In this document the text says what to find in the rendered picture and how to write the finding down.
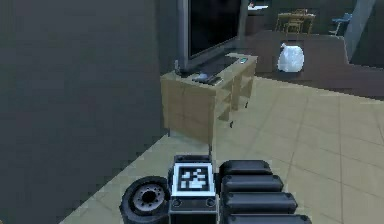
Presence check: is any wooden dining table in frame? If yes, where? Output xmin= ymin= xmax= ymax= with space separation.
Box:
xmin=275 ymin=8 xmax=317 ymax=35

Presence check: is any light wooden television stand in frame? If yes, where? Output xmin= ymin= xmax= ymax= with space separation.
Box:
xmin=160 ymin=52 xmax=259 ymax=145

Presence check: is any grey remote control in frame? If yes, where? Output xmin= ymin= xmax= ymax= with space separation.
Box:
xmin=191 ymin=73 xmax=224 ymax=86

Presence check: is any blue chair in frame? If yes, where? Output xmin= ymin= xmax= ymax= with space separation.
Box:
xmin=329 ymin=12 xmax=353 ymax=36

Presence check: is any white plastic garbage bag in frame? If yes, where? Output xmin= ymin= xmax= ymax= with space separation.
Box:
xmin=276 ymin=42 xmax=305 ymax=73

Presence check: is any grey flat television set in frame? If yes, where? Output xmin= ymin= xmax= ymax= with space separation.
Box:
xmin=174 ymin=0 xmax=249 ymax=78

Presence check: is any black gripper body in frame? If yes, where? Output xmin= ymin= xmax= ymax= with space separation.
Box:
xmin=119 ymin=175 xmax=172 ymax=224

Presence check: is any wooden dining chair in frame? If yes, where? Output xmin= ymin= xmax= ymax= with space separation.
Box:
xmin=284 ymin=18 xmax=305 ymax=34

